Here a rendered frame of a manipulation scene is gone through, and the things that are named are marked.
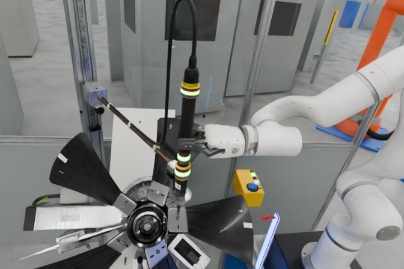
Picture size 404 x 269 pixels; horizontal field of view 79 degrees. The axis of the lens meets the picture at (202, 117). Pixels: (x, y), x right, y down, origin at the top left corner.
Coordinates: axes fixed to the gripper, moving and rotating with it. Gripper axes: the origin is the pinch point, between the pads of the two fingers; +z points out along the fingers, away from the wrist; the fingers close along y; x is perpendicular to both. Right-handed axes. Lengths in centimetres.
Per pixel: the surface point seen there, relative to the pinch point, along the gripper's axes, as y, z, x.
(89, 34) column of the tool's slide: 58, 37, 12
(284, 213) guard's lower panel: 70, -95, -119
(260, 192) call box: 22, -39, -43
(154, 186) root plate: 8.4, 8.0, -25.5
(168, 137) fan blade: 18.4, 3.7, -12.1
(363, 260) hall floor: 46, -164, -150
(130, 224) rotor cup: -4.8, 14.4, -27.5
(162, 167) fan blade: 10.8, 5.5, -19.4
